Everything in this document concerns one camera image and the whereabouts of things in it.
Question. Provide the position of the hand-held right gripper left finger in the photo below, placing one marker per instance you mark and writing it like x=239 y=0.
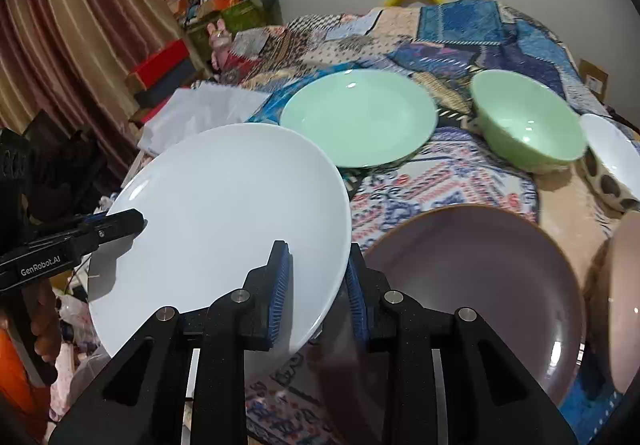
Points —
x=278 y=295

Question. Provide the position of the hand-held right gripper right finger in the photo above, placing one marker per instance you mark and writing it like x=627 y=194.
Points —
x=356 y=300

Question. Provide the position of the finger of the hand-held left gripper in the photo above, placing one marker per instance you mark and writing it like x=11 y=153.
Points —
x=120 y=224

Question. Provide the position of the large white plate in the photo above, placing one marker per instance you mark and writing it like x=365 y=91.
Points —
x=215 y=205

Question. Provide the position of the white bowl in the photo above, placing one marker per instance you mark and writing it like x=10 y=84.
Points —
x=607 y=145

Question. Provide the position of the person's left hand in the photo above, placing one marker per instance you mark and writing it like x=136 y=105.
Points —
x=47 y=325

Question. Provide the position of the dark bag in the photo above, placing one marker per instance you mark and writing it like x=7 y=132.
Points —
x=65 y=165

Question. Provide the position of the crumpled plastic bag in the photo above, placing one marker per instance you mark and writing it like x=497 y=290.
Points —
x=80 y=350

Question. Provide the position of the person's orange garment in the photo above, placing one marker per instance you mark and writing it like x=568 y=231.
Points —
x=12 y=375

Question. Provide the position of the purple plate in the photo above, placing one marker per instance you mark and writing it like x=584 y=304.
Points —
x=475 y=285

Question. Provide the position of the white plastic sheet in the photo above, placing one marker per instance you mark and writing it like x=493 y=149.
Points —
x=200 y=115

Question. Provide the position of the dark blue box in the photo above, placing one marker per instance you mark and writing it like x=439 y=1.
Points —
x=165 y=87

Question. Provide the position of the patchwork blanket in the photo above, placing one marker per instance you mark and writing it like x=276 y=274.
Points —
x=450 y=175

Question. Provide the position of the red box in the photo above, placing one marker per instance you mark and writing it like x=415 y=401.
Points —
x=160 y=62

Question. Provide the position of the mint green plate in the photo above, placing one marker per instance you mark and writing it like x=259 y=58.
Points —
x=357 y=117

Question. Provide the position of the striped brown curtain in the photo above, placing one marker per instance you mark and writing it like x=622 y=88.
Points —
x=75 y=25

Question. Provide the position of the pink stuffed toy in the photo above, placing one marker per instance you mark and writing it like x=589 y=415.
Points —
x=218 y=42

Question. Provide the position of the green bowl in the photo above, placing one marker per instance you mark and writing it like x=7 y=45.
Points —
x=525 y=120

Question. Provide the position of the pink bowl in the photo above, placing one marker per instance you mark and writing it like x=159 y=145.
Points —
x=625 y=300

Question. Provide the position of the cardboard box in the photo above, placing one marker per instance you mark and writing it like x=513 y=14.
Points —
x=592 y=75

